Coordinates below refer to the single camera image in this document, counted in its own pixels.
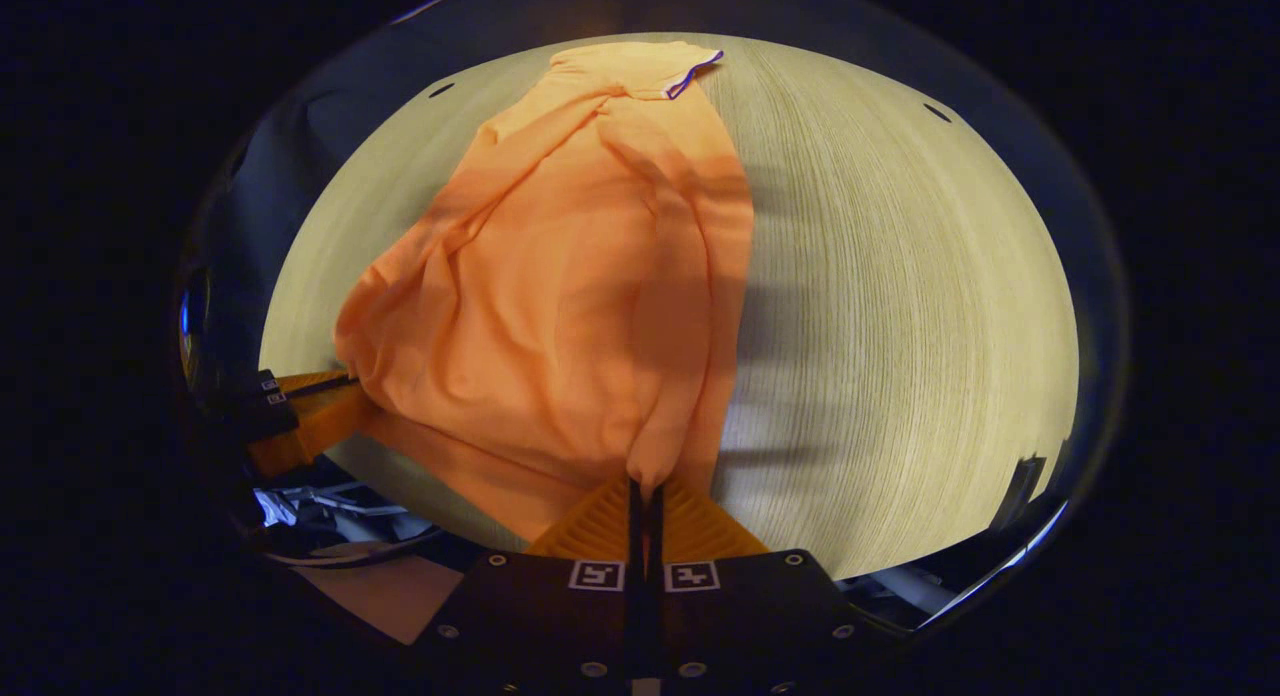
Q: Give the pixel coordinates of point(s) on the orange T-shirt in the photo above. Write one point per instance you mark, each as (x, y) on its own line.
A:
(560, 276)

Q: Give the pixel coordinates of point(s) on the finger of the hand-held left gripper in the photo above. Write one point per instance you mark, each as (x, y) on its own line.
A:
(310, 377)
(320, 421)

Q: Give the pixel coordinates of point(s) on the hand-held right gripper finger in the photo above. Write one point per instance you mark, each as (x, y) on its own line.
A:
(637, 536)
(655, 536)

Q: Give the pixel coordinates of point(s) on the crumpled white plastic wrap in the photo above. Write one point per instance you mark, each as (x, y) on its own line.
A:
(330, 506)

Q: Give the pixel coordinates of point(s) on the tan cardboard sheet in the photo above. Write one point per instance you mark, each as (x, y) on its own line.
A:
(390, 596)

